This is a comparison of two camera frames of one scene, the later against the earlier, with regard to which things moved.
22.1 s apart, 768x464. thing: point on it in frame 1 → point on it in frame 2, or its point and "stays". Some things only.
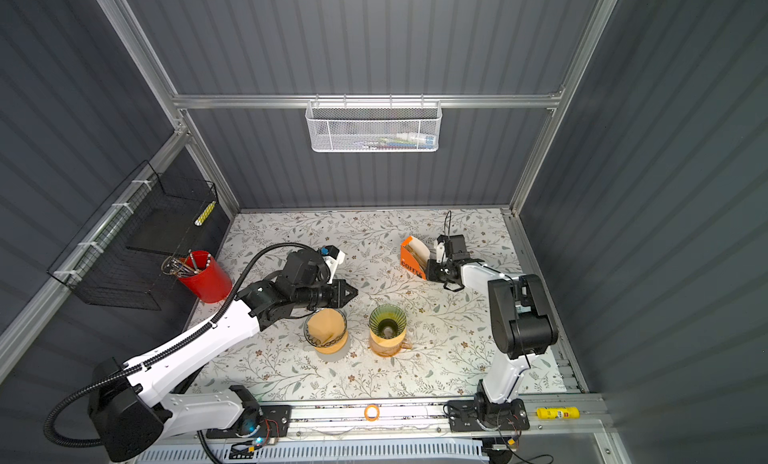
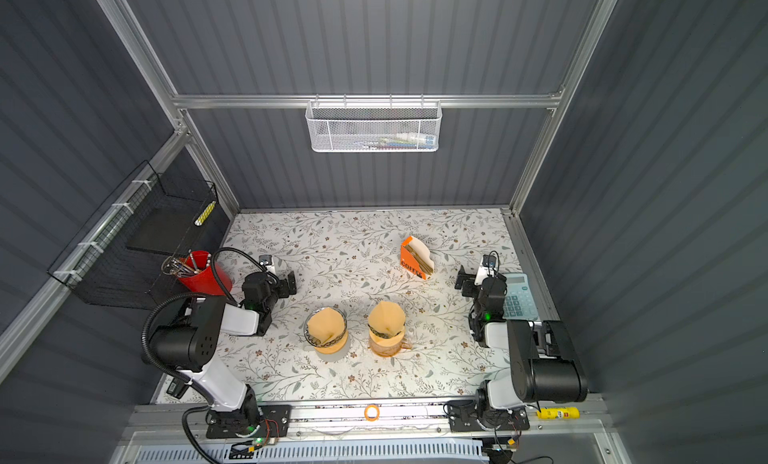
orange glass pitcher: [386, 343] stays
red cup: [209, 283] stays
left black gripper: [344, 297] → [282, 290]
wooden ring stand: [389, 342] stays
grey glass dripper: [325, 327] stays
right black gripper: [432, 271] → [469, 281]
